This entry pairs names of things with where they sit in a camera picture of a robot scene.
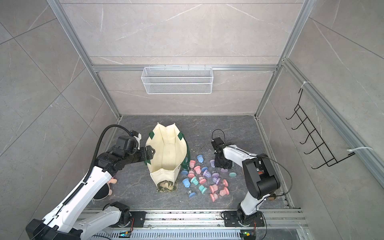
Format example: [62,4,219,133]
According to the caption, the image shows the cream canvas tote bag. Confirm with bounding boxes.
[145,123,191,193]

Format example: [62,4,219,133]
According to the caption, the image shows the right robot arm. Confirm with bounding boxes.
[211,137,293,227]

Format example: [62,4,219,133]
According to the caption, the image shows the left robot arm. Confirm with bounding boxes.
[26,124,156,240]

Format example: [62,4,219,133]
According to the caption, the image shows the pink hourglass front right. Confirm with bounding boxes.
[219,187,230,197]

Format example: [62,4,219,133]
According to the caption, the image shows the teal hourglass front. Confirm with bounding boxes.
[199,185,208,195]

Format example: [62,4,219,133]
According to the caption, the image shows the pink toy at left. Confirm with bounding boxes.
[101,178,118,199]

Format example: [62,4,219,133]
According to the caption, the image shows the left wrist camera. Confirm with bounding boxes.
[131,130,142,149]

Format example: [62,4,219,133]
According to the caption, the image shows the white wire mesh basket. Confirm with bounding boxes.
[141,67,214,95]

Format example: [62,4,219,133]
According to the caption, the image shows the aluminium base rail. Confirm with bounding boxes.
[91,209,313,240]

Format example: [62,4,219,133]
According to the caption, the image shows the black wire hook rack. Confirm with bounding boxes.
[285,89,355,170]

